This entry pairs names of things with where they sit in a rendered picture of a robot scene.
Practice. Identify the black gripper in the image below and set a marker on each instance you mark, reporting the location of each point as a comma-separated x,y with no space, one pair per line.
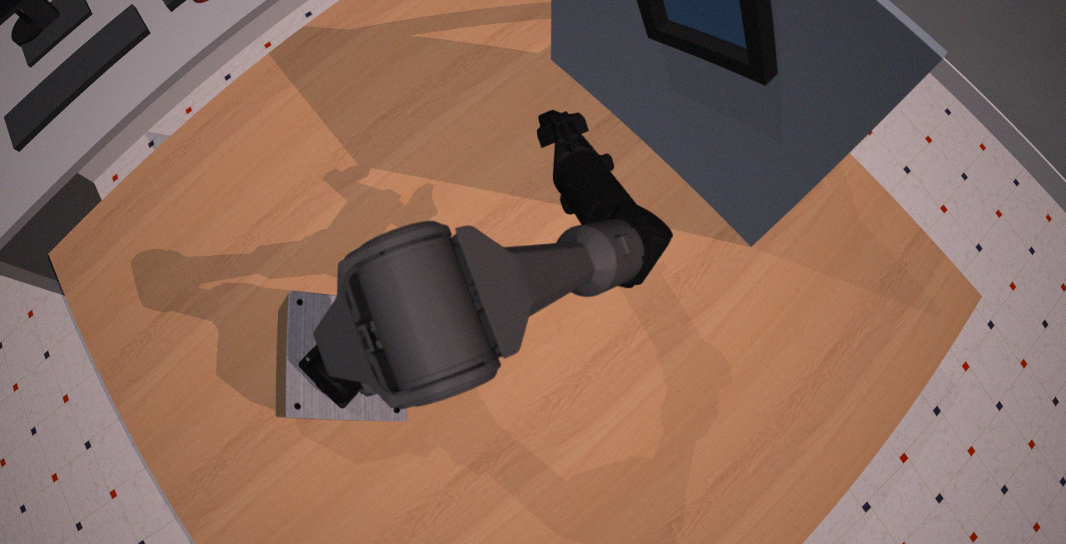
574,157

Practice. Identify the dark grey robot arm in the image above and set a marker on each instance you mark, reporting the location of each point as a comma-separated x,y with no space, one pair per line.
415,289

